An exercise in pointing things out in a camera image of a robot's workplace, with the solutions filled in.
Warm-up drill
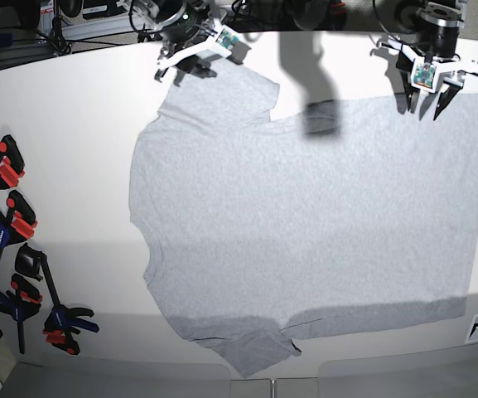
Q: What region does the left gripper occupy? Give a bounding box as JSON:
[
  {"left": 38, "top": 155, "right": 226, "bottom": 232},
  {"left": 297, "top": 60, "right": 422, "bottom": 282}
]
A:
[{"left": 396, "top": 27, "right": 465, "bottom": 121}]

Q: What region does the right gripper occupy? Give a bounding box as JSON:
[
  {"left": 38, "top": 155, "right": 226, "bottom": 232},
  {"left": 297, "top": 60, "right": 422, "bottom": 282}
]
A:
[{"left": 160, "top": 12, "right": 218, "bottom": 87}]

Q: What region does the light grey T-shirt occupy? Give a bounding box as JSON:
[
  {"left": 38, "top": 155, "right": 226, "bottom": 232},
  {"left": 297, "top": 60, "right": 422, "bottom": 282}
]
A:
[{"left": 129, "top": 60, "right": 478, "bottom": 377}]

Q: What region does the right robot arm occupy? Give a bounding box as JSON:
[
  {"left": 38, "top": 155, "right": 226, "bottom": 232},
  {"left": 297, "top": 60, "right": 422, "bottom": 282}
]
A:
[{"left": 128, "top": 1, "right": 220, "bottom": 82}]

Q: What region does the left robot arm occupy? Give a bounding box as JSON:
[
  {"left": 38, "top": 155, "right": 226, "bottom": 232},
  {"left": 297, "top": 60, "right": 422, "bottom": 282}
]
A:
[{"left": 378, "top": 1, "right": 469, "bottom": 119}]

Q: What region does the long bar blue clamp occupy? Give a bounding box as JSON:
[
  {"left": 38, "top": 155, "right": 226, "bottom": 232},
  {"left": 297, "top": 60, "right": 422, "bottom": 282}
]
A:
[{"left": 15, "top": 244, "right": 99, "bottom": 356}]

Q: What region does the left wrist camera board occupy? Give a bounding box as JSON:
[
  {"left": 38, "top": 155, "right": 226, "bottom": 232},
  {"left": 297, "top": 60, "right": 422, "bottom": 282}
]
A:
[{"left": 411, "top": 62, "right": 437, "bottom": 93}]

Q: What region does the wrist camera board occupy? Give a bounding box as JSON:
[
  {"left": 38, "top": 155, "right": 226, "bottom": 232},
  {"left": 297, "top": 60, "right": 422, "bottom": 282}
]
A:
[
  {"left": 411, "top": 62, "right": 437, "bottom": 93},
  {"left": 215, "top": 28, "right": 239, "bottom": 54}
]

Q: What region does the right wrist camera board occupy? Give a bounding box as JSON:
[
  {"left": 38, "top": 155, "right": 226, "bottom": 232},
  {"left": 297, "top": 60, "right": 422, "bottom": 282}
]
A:
[{"left": 215, "top": 28, "right": 239, "bottom": 54}]

